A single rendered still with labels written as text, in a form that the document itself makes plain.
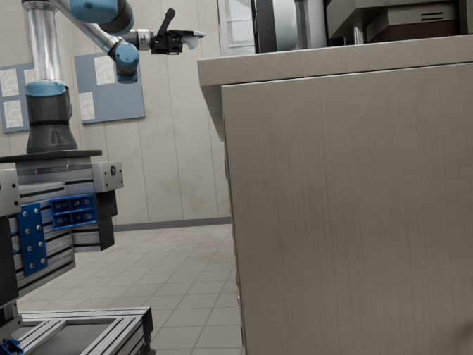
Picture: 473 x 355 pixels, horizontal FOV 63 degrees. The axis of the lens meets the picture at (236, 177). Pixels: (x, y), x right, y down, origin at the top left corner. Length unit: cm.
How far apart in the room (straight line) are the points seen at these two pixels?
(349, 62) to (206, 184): 372
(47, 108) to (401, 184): 105
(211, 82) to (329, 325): 40
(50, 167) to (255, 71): 88
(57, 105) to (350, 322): 106
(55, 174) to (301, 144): 90
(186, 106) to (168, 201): 107
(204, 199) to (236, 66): 374
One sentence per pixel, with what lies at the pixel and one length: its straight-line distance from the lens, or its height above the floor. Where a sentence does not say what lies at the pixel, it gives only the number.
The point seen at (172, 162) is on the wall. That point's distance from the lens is 433.
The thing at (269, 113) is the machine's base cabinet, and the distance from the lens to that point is 56.
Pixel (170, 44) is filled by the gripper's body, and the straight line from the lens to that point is 155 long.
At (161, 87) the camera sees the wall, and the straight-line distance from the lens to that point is 441.
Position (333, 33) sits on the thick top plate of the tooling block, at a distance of 81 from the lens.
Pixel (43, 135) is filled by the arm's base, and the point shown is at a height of 87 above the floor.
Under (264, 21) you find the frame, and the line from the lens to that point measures 122.
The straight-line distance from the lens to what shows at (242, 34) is 194.
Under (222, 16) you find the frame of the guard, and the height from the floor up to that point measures 140.
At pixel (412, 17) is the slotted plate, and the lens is 73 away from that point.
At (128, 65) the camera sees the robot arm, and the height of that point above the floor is 108.
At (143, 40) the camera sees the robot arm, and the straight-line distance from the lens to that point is 154.
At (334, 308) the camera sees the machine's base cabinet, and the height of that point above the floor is 52.
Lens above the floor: 76
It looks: 4 degrees down
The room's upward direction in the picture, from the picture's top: 6 degrees counter-clockwise
